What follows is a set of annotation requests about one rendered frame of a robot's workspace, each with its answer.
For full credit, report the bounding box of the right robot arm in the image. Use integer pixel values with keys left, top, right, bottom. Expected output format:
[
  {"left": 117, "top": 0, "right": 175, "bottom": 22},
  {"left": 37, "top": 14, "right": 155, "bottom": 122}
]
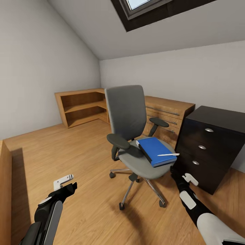
[{"left": 170, "top": 166, "right": 245, "bottom": 245}]

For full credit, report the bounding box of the folder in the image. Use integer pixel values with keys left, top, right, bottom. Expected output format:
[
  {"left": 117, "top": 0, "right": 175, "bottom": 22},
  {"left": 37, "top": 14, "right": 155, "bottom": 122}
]
[{"left": 136, "top": 137, "right": 177, "bottom": 167}]

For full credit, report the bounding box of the swivel chair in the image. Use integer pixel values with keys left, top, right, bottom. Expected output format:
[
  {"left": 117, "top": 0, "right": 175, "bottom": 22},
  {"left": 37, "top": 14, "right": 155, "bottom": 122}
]
[{"left": 104, "top": 85, "right": 175, "bottom": 210}]

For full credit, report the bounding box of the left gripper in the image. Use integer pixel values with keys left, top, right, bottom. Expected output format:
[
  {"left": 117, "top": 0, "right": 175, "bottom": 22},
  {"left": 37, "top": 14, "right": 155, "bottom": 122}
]
[{"left": 48, "top": 182, "right": 77, "bottom": 201}]

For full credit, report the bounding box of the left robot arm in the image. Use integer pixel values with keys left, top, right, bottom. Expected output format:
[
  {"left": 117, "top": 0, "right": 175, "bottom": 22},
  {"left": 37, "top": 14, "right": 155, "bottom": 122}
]
[{"left": 18, "top": 175, "right": 77, "bottom": 245}]

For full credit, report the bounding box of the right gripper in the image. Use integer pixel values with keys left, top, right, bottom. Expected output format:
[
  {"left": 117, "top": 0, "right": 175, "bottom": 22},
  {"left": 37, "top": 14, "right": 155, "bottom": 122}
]
[{"left": 170, "top": 166, "right": 190, "bottom": 187}]

